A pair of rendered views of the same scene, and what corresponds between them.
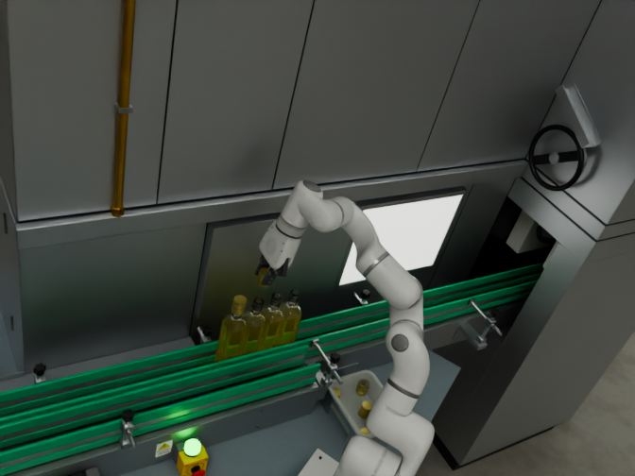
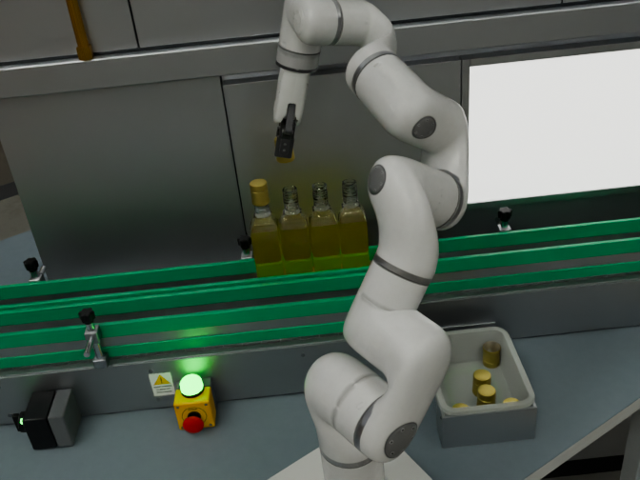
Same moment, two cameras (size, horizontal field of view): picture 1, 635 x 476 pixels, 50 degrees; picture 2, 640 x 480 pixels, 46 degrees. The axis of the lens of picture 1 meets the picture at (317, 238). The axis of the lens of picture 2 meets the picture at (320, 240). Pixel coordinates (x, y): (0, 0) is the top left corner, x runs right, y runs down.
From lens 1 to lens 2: 1.03 m
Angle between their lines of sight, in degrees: 32
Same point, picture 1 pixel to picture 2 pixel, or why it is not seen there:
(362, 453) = (325, 373)
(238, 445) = (276, 405)
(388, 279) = (376, 85)
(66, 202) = (23, 41)
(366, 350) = (504, 301)
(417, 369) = (400, 223)
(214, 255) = (238, 130)
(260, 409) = (299, 351)
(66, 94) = not seen: outside the picture
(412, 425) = (396, 325)
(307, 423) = not seen: hidden behind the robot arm
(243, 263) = not seen: hidden behind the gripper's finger
